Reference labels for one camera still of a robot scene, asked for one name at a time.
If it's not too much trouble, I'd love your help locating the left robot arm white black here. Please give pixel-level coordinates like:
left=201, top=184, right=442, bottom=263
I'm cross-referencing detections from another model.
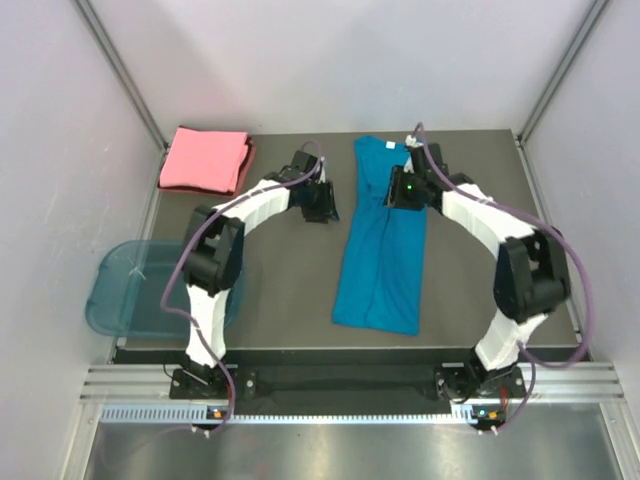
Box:
left=160, top=150, right=339, bottom=397

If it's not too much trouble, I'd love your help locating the blue translucent plastic bin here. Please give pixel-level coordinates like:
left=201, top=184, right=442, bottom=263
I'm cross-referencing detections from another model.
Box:
left=85, top=238, right=246, bottom=339

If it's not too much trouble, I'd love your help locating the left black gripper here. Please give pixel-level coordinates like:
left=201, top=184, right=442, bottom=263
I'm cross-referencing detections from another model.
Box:
left=300, top=178, right=339, bottom=224

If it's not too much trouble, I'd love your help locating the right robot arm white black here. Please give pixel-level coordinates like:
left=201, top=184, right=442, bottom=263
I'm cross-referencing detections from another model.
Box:
left=385, top=136, right=571, bottom=403

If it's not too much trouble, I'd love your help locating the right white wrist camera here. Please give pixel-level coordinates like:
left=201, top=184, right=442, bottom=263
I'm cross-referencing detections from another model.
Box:
left=405, top=135, right=424, bottom=149

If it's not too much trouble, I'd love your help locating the blue t shirt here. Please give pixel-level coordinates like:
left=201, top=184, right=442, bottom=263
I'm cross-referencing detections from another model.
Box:
left=332, top=136, right=427, bottom=336

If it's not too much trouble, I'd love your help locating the grey slotted cable duct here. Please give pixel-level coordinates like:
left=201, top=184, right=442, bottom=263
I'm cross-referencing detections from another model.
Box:
left=99, top=404, right=500, bottom=426

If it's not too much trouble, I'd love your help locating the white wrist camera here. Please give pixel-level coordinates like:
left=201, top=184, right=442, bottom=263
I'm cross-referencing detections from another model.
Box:
left=318, top=156, right=327, bottom=183
left=405, top=135, right=424, bottom=149

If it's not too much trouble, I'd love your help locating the pink folded t shirt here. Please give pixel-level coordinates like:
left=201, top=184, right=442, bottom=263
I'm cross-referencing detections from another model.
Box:
left=158, top=126, right=249, bottom=194

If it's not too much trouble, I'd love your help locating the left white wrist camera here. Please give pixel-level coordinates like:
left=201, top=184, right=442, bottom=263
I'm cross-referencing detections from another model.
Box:
left=318, top=156, right=327, bottom=183

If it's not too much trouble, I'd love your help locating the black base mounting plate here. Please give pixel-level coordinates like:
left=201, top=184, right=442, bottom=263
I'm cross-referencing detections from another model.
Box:
left=169, top=362, right=526, bottom=404

